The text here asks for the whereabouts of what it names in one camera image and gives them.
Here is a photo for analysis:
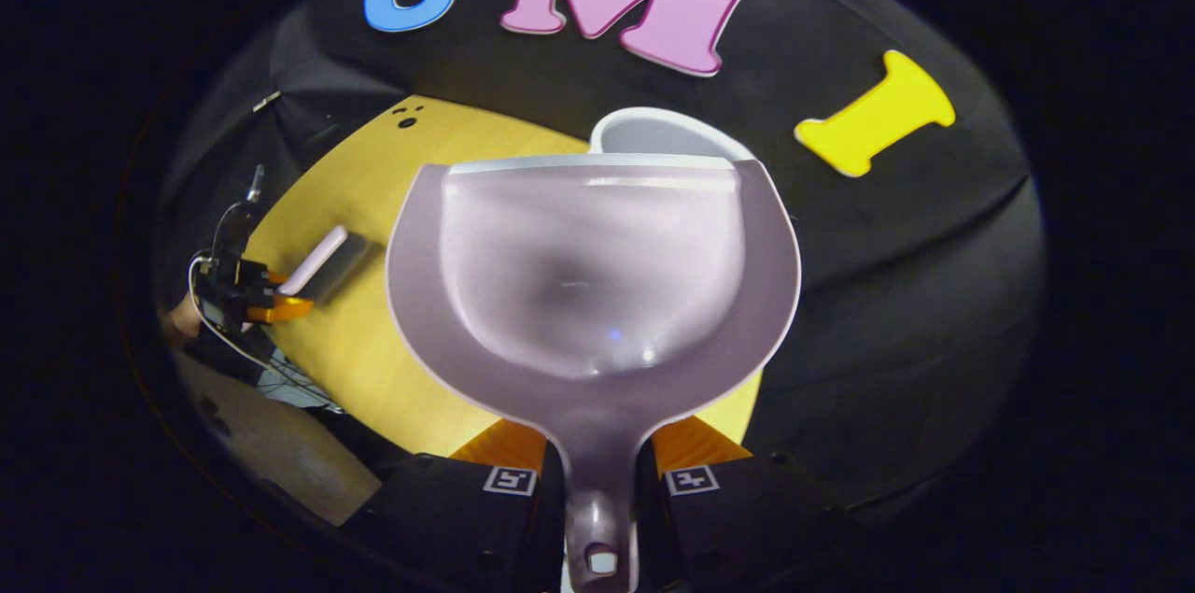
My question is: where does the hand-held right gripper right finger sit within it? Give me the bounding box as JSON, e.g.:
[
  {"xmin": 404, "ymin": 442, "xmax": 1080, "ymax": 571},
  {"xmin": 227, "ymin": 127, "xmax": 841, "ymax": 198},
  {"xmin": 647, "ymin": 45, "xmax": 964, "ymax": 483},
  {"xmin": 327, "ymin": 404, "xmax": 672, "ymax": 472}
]
[{"xmin": 639, "ymin": 414, "xmax": 865, "ymax": 593}]

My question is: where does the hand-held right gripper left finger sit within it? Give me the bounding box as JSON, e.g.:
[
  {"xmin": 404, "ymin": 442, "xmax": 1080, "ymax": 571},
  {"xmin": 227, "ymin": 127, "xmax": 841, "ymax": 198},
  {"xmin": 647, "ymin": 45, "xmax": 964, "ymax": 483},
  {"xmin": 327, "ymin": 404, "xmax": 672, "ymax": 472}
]
[{"xmin": 338, "ymin": 416, "xmax": 568, "ymax": 593}]

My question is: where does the white ribbed garbage bin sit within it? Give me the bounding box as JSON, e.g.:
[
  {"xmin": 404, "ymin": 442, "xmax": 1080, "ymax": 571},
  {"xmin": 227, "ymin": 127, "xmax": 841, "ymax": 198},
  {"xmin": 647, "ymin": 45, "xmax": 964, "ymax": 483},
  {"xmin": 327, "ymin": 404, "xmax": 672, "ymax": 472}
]
[{"xmin": 588, "ymin": 106, "xmax": 758, "ymax": 166}]

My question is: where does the lilac dustpan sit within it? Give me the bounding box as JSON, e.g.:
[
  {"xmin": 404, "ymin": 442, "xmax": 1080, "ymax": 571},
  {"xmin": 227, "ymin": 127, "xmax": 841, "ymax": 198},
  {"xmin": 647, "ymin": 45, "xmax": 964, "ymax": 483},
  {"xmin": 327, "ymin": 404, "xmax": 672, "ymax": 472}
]
[{"xmin": 384, "ymin": 153, "xmax": 803, "ymax": 593}]

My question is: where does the yellow wooden desktop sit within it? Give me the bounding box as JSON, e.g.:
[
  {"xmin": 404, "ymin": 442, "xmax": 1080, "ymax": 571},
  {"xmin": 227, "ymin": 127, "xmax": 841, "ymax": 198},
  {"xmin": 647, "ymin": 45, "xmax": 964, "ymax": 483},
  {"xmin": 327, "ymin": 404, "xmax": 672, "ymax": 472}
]
[{"xmin": 243, "ymin": 94, "xmax": 764, "ymax": 459}]

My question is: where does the small lilac broom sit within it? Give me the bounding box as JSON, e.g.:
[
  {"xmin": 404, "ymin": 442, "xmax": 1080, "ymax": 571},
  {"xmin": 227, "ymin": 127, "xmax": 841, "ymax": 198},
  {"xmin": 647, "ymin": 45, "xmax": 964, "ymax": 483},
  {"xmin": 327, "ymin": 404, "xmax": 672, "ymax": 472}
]
[{"xmin": 277, "ymin": 223, "xmax": 376, "ymax": 305}]

